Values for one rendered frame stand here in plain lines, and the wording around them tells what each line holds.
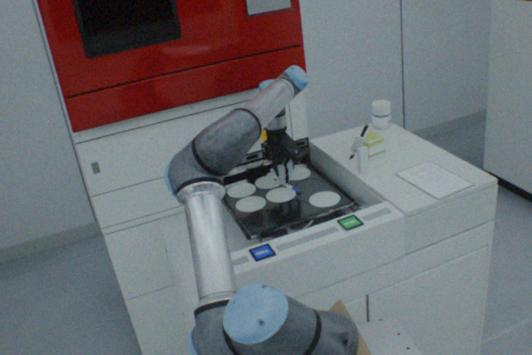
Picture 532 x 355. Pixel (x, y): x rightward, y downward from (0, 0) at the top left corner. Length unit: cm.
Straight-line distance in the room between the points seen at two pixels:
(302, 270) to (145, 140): 71
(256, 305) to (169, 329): 125
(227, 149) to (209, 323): 38
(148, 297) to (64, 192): 153
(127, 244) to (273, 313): 105
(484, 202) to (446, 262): 22
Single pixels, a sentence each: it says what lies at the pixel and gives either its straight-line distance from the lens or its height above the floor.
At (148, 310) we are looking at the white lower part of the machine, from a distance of 209.
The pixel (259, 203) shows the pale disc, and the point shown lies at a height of 90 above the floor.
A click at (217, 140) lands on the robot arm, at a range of 115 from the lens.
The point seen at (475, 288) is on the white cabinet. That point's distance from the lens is 184.
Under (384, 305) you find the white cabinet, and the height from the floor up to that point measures 66.
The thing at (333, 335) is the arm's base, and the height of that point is 102.
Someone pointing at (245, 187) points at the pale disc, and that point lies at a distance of 180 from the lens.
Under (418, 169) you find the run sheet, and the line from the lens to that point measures 169.
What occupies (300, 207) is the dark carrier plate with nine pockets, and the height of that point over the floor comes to 90.
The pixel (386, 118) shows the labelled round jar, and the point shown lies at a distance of 199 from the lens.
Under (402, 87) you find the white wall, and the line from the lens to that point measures 402.
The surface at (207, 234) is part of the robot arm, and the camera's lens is 113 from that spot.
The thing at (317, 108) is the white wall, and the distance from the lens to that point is 367.
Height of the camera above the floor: 174
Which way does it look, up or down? 25 degrees down
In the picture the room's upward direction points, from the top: 8 degrees counter-clockwise
